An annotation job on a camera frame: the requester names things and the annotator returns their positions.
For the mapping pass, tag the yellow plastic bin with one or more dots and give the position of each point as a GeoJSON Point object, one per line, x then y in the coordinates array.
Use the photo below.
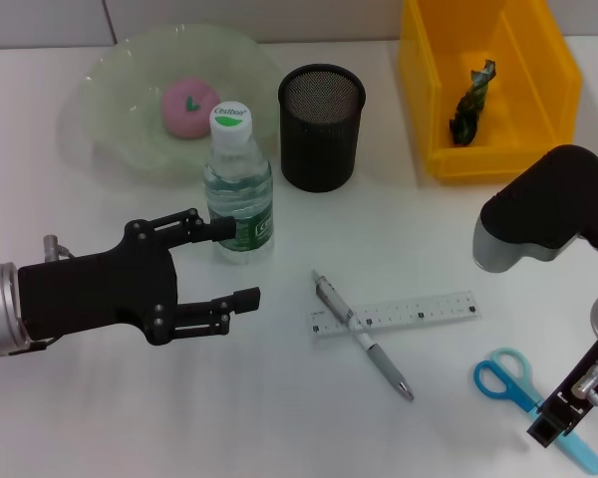
{"type": "Point", "coordinates": [538, 124]}

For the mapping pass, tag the green glass fruit plate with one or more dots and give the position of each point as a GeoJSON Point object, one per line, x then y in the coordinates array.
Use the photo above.
{"type": "Point", "coordinates": [129, 99]}

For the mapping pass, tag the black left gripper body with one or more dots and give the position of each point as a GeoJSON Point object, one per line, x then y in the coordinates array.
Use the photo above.
{"type": "Point", "coordinates": [99, 294]}

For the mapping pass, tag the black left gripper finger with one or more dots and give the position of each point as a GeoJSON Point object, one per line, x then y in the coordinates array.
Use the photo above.
{"type": "Point", "coordinates": [246, 300]}
{"type": "Point", "coordinates": [219, 230]}

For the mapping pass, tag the black mesh pen holder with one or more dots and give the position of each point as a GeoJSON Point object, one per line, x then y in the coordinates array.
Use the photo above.
{"type": "Point", "coordinates": [319, 139]}

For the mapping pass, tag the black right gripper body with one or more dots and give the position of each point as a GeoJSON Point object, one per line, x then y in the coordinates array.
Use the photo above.
{"type": "Point", "coordinates": [575, 403]}

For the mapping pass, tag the clear water bottle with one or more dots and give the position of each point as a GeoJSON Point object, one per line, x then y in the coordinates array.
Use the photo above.
{"type": "Point", "coordinates": [239, 189]}

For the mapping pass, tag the blue scissors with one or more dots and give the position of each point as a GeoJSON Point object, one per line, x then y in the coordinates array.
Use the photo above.
{"type": "Point", "coordinates": [508, 383]}

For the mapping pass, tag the clear plastic ruler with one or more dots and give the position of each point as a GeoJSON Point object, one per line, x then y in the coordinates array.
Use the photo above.
{"type": "Point", "coordinates": [428, 309]}

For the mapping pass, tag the grey white pen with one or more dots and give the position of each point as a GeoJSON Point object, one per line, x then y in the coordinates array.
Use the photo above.
{"type": "Point", "coordinates": [379, 356]}

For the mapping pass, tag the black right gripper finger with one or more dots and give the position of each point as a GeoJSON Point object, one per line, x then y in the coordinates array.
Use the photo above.
{"type": "Point", "coordinates": [553, 423]}

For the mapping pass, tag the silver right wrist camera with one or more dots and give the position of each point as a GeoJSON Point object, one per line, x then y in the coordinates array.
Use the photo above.
{"type": "Point", "coordinates": [543, 209]}

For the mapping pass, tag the dark green drill bit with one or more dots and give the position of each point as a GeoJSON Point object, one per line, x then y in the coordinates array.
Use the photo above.
{"type": "Point", "coordinates": [468, 109]}

